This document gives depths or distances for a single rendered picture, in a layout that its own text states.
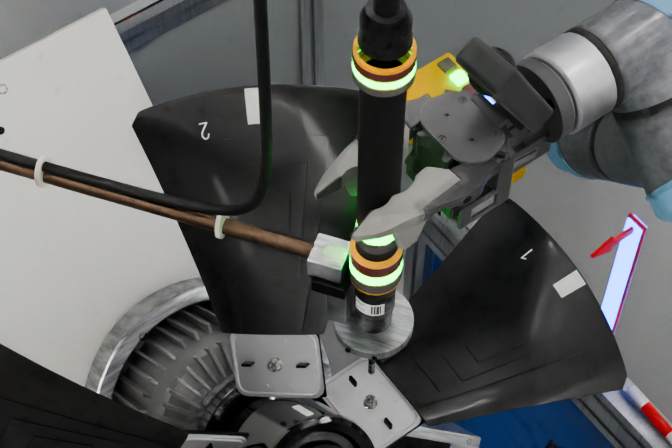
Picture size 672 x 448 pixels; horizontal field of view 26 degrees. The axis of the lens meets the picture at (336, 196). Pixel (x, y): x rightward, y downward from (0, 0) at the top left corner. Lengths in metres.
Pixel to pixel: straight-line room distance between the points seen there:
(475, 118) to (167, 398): 0.47
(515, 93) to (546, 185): 1.96
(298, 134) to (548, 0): 1.39
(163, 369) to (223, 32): 0.75
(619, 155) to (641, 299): 1.65
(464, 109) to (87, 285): 0.52
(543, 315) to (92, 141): 0.48
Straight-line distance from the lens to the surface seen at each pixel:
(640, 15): 1.22
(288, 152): 1.29
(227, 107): 1.30
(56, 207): 1.48
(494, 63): 1.07
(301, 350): 1.34
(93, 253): 1.50
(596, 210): 3.02
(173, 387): 1.43
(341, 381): 1.42
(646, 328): 2.88
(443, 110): 1.14
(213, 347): 1.44
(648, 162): 1.24
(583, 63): 1.18
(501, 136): 1.13
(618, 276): 1.62
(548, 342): 1.46
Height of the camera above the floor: 2.44
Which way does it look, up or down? 55 degrees down
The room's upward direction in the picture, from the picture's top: straight up
